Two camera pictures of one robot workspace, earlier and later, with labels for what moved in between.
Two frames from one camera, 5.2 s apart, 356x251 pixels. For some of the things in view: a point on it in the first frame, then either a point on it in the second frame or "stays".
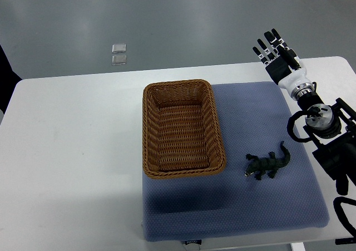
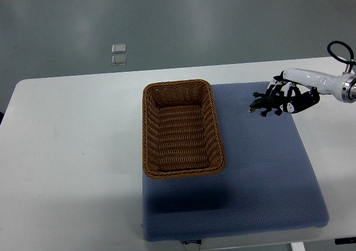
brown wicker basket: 181,132 stays
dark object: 8,80 → 1,116
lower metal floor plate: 118,60 stays
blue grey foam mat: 256,118 stays
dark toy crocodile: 261,166 → 265,103
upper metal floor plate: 118,48 stays
